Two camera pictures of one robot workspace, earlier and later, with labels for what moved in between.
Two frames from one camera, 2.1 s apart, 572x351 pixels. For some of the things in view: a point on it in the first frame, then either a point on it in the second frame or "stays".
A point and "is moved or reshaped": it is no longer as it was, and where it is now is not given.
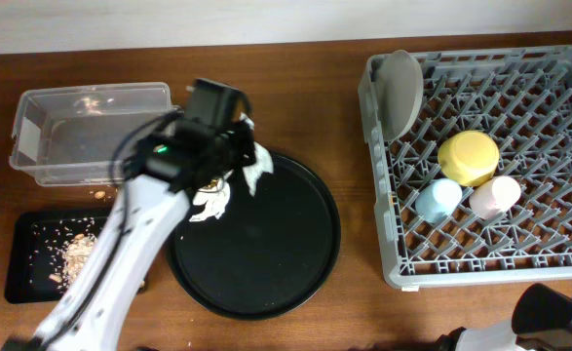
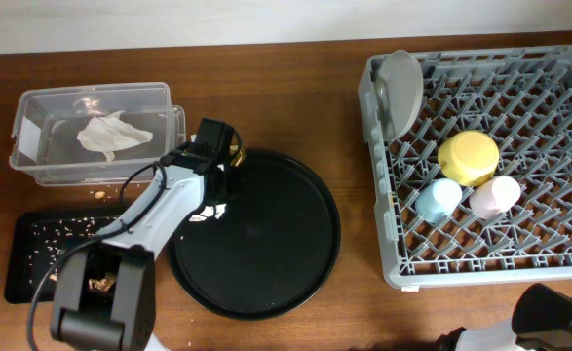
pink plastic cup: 494,197 stays
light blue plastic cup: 438,199 stays
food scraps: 74,256 to 101,284
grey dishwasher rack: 496,179 stays
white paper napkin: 261,165 to 109,134
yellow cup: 469,157 stays
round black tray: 268,254 stays
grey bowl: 400,85 stays
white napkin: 216,199 is moved or reshaped
